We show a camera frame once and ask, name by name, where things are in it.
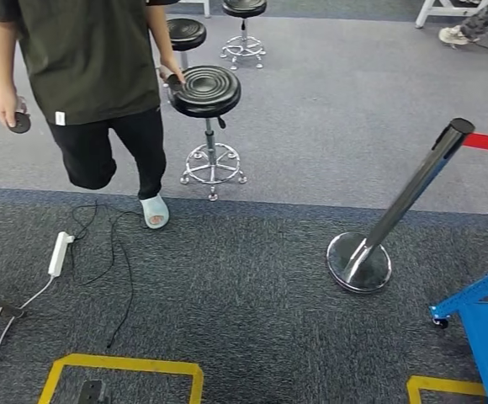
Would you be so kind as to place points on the black round swivel stool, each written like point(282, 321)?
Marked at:
point(244, 6)
point(204, 89)
point(187, 33)

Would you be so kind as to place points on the black round controller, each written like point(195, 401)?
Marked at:
point(20, 124)
point(173, 83)

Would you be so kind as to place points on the yellow floor tape square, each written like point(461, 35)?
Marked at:
point(122, 363)

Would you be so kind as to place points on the white power strip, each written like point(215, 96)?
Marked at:
point(59, 256)

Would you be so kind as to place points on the person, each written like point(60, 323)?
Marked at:
point(88, 56)
point(479, 19)

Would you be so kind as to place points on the black robot left foot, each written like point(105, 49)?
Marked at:
point(94, 393)

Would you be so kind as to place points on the dark chrome stanchion post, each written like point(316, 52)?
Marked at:
point(412, 189)

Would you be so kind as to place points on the white furniture frame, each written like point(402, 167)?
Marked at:
point(424, 14)

